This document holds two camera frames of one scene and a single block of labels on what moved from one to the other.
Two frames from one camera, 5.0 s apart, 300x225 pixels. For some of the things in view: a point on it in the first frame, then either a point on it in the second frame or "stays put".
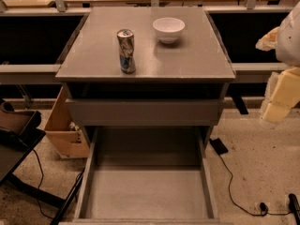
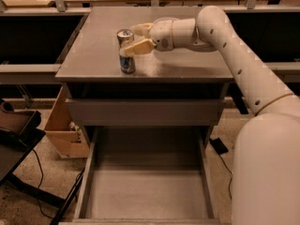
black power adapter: (218, 145) stays put
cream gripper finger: (269, 40) -> (142, 29)
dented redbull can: (126, 44) stays put
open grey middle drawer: (147, 175) stays put
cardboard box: (67, 139) stays put
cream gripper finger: (284, 96) -> (140, 48)
